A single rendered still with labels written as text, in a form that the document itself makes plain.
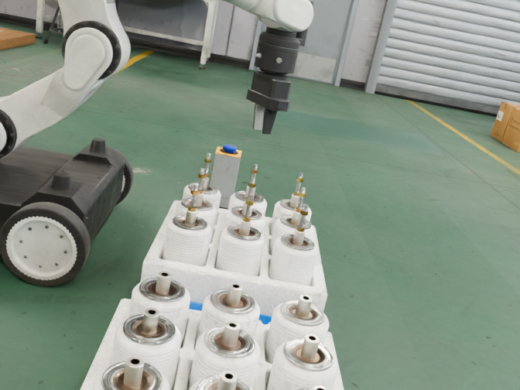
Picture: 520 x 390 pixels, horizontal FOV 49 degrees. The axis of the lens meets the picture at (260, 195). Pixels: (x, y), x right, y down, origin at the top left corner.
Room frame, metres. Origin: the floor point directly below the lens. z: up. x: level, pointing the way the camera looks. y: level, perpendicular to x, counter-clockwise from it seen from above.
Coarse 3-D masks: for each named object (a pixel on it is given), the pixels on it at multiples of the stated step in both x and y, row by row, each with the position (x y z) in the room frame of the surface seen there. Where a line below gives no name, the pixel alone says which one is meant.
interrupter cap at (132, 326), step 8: (128, 320) 0.72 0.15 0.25; (136, 320) 0.72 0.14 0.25; (160, 320) 0.74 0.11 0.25; (168, 320) 0.74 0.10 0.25; (128, 328) 0.70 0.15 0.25; (136, 328) 0.71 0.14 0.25; (160, 328) 0.72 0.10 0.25; (168, 328) 0.72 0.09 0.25; (128, 336) 0.68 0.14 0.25; (136, 336) 0.69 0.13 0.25; (144, 336) 0.69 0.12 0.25; (152, 336) 0.70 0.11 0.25; (160, 336) 0.70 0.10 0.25; (168, 336) 0.70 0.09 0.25; (144, 344) 0.67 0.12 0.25; (152, 344) 0.68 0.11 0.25
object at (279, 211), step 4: (276, 204) 1.37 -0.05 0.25; (276, 208) 1.36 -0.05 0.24; (280, 208) 1.35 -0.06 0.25; (284, 208) 1.35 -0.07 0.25; (276, 212) 1.35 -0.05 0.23; (280, 212) 1.34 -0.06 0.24; (284, 212) 1.34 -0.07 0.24; (288, 212) 1.33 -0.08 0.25; (292, 212) 1.33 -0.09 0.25; (272, 216) 1.37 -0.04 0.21; (276, 216) 1.35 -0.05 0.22; (280, 216) 1.34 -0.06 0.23; (308, 216) 1.35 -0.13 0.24; (272, 220) 1.36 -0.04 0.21; (308, 220) 1.35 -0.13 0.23; (272, 224) 1.36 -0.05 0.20; (272, 228) 1.36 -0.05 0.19; (272, 232) 1.35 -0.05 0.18
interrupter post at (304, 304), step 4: (300, 296) 0.85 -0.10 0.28; (304, 296) 0.85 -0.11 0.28; (308, 296) 0.85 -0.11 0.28; (300, 300) 0.84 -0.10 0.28; (304, 300) 0.84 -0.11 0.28; (308, 300) 0.84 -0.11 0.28; (300, 304) 0.84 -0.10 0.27; (304, 304) 0.83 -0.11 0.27; (308, 304) 0.84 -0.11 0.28; (296, 308) 0.85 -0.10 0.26; (300, 308) 0.84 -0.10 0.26; (304, 308) 0.83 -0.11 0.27; (308, 308) 0.84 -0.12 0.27; (296, 312) 0.84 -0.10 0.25; (300, 312) 0.84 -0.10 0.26; (304, 312) 0.83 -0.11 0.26; (308, 312) 0.84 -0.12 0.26; (304, 316) 0.84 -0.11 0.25
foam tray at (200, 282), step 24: (168, 216) 1.32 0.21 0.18; (216, 240) 1.23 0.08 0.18; (144, 264) 1.05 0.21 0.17; (168, 264) 1.06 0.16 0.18; (264, 264) 1.15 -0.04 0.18; (192, 288) 1.06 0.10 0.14; (216, 288) 1.06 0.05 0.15; (264, 288) 1.06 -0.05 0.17; (288, 288) 1.07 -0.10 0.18; (312, 288) 1.08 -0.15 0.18; (264, 312) 1.06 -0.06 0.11
